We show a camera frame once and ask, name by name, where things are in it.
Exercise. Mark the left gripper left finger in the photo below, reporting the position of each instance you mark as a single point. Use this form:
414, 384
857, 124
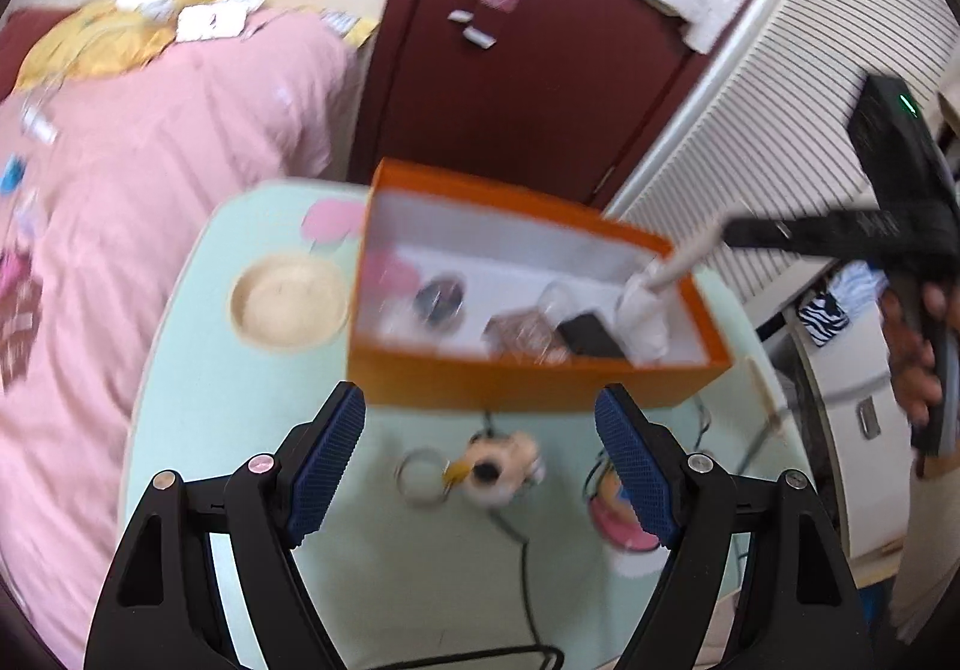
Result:
164, 604

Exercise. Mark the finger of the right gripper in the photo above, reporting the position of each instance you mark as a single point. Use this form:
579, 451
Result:
841, 234

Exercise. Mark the white cloth bag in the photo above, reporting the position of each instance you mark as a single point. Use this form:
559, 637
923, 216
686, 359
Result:
640, 322

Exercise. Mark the black wallet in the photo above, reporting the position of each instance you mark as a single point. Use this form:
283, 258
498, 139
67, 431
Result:
586, 335

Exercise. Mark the clear heart plastic case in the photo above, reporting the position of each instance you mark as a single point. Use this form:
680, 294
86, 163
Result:
558, 303

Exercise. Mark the cartoon head plush keychain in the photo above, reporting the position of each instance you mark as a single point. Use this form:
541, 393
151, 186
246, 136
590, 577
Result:
493, 470

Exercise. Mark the brown playing card box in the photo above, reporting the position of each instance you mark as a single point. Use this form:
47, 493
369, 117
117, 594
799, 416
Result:
525, 335

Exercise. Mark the orange cardboard box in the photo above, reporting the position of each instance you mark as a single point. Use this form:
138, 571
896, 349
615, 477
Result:
507, 243

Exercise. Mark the pink heart plastic case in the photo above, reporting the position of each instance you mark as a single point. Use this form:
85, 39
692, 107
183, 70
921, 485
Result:
392, 277

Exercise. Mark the silver metal funnel cup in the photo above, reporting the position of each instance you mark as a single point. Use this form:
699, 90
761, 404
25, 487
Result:
439, 303

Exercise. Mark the white cosmetic tube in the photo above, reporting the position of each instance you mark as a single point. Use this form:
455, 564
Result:
685, 258

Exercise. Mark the person's right hand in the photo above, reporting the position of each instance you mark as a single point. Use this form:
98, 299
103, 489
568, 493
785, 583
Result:
911, 362

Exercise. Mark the white louvered door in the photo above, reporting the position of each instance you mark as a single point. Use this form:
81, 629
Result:
764, 126

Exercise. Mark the mint green folding table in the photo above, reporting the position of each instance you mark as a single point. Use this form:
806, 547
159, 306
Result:
390, 581

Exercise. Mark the dark red wardrobe door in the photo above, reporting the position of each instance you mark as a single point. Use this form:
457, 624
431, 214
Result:
567, 101

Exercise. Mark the pink quilt bed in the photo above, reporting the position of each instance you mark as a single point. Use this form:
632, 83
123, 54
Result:
137, 164

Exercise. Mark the yellow pillow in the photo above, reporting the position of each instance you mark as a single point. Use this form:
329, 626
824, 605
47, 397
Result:
101, 39

